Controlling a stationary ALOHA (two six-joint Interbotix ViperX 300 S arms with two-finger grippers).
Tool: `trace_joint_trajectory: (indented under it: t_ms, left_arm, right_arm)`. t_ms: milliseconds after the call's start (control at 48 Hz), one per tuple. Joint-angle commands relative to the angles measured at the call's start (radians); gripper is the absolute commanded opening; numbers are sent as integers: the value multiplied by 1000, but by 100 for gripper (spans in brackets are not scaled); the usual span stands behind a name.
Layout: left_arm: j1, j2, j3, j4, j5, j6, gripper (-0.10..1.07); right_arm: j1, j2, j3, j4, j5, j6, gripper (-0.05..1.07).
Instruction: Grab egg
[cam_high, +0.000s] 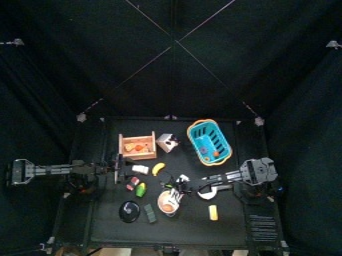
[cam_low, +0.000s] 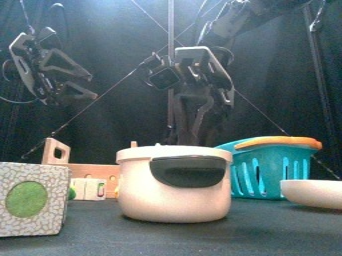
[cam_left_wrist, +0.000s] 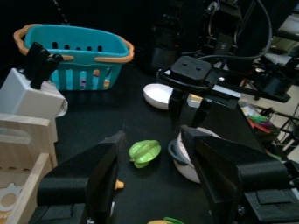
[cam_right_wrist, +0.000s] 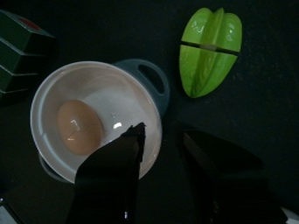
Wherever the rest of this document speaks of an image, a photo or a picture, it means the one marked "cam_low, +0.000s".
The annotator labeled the dark slanted frame pole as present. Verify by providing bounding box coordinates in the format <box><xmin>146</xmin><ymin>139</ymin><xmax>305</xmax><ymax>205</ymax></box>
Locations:
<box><xmin>302</xmin><ymin>4</ymin><xmax>338</xmax><ymax>168</ymax></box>

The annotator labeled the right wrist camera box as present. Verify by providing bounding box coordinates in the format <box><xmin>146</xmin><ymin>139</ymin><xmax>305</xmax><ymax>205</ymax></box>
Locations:
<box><xmin>140</xmin><ymin>52</ymin><xmax>184</xmax><ymax>91</ymax></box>

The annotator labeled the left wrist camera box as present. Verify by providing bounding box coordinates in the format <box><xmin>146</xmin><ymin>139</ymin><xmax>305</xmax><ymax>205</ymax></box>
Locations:
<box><xmin>36</xmin><ymin>26</ymin><xmax>63</xmax><ymax>51</ymax></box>

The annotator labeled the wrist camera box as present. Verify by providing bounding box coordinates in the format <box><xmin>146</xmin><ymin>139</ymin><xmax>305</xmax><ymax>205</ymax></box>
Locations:
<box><xmin>36</xmin><ymin>26</ymin><xmax>63</xmax><ymax>51</ymax></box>
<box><xmin>140</xmin><ymin>52</ymin><xmax>184</xmax><ymax>91</ymax></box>

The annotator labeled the crackle-pattern cube with green circle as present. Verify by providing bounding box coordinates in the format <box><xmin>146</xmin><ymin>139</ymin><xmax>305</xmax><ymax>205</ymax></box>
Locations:
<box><xmin>0</xmin><ymin>161</ymin><xmax>72</xmax><ymax>238</ymax></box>

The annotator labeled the white pot with black handle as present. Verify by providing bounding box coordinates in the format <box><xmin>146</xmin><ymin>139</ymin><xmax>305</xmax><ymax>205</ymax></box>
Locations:
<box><xmin>115</xmin><ymin>143</ymin><xmax>234</xmax><ymax>224</ymax></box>

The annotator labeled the small white toy carton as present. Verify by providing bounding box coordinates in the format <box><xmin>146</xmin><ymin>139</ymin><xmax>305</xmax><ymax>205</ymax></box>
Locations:
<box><xmin>71</xmin><ymin>177</ymin><xmax>108</xmax><ymax>202</ymax></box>

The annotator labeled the white bowl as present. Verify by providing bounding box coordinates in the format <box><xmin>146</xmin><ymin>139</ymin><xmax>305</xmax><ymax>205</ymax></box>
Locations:
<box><xmin>279</xmin><ymin>179</ymin><xmax>342</xmax><ymax>211</ymax></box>

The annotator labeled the teal basket with orange handle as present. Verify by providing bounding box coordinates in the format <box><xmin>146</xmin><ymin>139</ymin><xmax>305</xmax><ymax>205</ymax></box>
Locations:
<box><xmin>215</xmin><ymin>135</ymin><xmax>323</xmax><ymax>201</ymax></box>

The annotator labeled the wooden toy rack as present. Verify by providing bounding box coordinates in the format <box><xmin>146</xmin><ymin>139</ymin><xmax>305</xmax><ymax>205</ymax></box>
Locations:
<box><xmin>40</xmin><ymin>137</ymin><xmax>139</xmax><ymax>199</ymax></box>

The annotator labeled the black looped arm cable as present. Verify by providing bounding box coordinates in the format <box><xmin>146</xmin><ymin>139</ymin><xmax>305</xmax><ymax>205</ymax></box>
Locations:
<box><xmin>0</xmin><ymin>59</ymin><xmax>39</xmax><ymax>105</ymax></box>

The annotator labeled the grey vertical frame pole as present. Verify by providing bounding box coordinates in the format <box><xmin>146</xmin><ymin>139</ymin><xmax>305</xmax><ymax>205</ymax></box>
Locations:
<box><xmin>166</xmin><ymin>0</ymin><xmax>176</xmax><ymax>136</ymax></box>

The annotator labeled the thin diagonal brace wire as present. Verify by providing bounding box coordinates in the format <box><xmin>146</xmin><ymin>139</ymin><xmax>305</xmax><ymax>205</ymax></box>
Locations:
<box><xmin>19</xmin><ymin>61</ymin><xmax>151</xmax><ymax>160</ymax></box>
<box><xmin>130</xmin><ymin>0</ymin><xmax>342</xmax><ymax>182</ymax></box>

